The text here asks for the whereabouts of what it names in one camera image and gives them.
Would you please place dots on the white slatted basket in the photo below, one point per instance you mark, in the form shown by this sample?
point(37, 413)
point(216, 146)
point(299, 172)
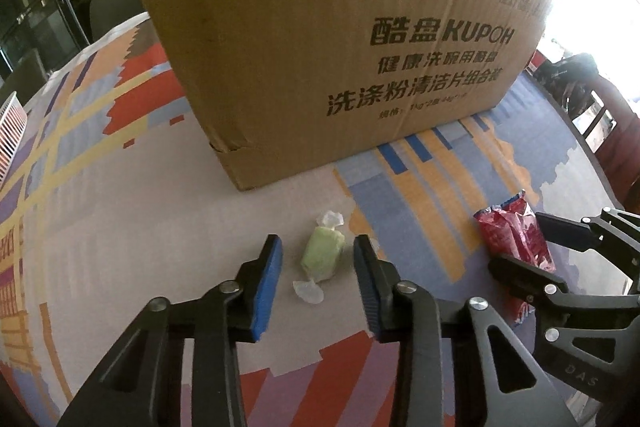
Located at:
point(11, 132)

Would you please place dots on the brown cardboard box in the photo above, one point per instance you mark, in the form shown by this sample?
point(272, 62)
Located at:
point(325, 32)

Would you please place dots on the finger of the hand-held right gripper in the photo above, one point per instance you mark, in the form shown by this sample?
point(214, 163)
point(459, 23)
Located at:
point(562, 232)
point(525, 272)

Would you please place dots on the grey upholstered chair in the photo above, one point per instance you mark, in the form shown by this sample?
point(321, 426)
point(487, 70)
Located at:
point(112, 9)
point(22, 77)

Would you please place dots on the wooden chair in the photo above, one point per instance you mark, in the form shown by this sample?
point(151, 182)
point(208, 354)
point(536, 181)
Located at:
point(617, 142)

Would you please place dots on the red crinkled snack packet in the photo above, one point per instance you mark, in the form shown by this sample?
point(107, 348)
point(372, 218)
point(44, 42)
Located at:
point(512, 232)

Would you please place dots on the dark glass sliding door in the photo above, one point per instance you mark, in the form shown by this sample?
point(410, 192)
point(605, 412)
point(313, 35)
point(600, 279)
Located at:
point(40, 2)

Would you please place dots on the green candy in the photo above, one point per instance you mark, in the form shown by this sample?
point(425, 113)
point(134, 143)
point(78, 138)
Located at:
point(324, 252)

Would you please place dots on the patterned tablecloth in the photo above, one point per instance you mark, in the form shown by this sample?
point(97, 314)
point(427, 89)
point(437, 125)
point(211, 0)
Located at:
point(125, 207)

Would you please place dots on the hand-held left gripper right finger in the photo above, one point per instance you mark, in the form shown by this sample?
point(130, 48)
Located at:
point(369, 297)

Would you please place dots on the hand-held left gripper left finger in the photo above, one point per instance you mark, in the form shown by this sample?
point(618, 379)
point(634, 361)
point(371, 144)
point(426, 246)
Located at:
point(265, 292)

